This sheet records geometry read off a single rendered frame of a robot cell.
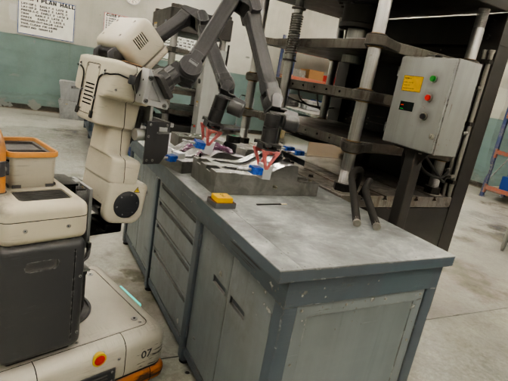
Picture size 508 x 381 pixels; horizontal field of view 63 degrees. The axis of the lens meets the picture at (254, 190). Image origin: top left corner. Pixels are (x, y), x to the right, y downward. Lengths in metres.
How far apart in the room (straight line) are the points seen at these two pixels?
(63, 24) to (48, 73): 0.93
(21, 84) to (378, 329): 8.09
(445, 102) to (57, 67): 7.70
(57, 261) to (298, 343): 0.77
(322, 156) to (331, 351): 1.40
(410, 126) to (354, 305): 0.96
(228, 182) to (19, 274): 0.77
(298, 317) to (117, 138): 0.88
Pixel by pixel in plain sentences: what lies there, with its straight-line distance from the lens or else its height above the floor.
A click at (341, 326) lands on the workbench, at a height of 0.57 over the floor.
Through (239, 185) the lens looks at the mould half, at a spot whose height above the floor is 0.84.
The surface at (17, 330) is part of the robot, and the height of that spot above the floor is 0.42.
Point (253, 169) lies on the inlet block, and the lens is 1.52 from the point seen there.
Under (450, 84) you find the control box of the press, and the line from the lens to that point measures 1.93.
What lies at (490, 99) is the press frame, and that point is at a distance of 2.72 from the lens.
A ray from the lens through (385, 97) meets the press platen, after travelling 2.25.
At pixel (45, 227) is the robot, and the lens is 1.35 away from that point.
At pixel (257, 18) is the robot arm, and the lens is 1.68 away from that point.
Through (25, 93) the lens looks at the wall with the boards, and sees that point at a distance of 8.88.
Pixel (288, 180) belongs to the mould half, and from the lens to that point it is 1.76.
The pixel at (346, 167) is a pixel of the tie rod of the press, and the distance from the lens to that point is 2.10.
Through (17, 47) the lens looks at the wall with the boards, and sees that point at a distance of 8.84.
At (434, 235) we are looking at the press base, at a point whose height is 0.55.
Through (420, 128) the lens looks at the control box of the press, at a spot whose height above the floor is 1.17.
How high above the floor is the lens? 1.25
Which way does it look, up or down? 15 degrees down
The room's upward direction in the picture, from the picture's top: 10 degrees clockwise
